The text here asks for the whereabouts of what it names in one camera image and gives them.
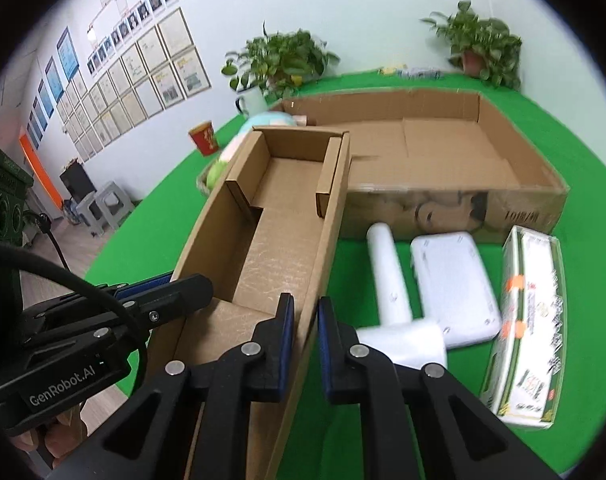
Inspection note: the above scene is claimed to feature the person's left hand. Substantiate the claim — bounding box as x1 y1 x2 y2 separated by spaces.
10 402 91 468

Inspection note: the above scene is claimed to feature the green tablecloth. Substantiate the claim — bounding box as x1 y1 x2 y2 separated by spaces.
83 67 606 480

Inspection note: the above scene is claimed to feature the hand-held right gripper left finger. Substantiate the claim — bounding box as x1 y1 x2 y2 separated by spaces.
48 292 296 480

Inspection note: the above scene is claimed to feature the narrow cardboard box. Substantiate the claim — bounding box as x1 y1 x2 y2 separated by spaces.
150 125 351 480

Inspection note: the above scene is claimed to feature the green and white carton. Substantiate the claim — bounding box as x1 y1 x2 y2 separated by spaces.
480 225 565 430

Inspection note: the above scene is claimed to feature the orange panel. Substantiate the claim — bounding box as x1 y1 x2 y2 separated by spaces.
19 132 64 211

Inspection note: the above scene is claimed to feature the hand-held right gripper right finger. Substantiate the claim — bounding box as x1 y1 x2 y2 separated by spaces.
317 296 564 480

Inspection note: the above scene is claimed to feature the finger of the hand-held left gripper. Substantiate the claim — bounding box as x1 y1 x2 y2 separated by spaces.
20 276 176 322
90 274 215 346

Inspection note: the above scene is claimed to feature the black cabinet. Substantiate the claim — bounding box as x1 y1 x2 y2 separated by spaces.
59 160 96 201

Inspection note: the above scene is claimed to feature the wall chart of portrait photos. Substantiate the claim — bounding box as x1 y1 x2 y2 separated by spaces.
85 0 234 73

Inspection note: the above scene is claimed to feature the grey plastic stool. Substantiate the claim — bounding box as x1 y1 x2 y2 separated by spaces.
73 195 101 233
85 182 134 238

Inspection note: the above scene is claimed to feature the wall of framed certificates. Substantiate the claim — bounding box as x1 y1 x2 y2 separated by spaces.
58 7 211 163

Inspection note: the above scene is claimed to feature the potted plant in terracotta pot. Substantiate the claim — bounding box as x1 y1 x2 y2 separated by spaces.
420 0 524 91

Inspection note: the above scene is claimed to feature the red paper cup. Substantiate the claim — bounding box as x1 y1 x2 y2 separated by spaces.
189 121 218 157

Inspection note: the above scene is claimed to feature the black plug cable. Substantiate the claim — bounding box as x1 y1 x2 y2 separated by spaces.
23 212 71 273

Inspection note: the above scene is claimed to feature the white hair dryer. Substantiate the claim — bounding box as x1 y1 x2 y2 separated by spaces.
355 222 449 368

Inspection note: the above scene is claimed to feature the white enamel mug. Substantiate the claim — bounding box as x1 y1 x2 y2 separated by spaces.
234 91 269 116

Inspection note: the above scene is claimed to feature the white rectangular case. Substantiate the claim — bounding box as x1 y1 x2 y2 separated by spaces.
410 231 502 351

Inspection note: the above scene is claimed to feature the bushy potted plant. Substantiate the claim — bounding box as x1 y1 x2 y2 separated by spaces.
221 22 340 101

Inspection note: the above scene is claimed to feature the dark green crate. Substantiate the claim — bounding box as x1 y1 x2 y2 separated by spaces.
0 132 36 248

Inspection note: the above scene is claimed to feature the pastel plush toy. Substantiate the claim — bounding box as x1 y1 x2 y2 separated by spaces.
198 110 309 196

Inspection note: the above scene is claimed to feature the large shallow cardboard box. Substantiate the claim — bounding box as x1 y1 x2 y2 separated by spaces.
270 87 570 241

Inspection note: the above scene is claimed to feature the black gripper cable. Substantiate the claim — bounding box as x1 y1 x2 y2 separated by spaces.
0 237 151 396

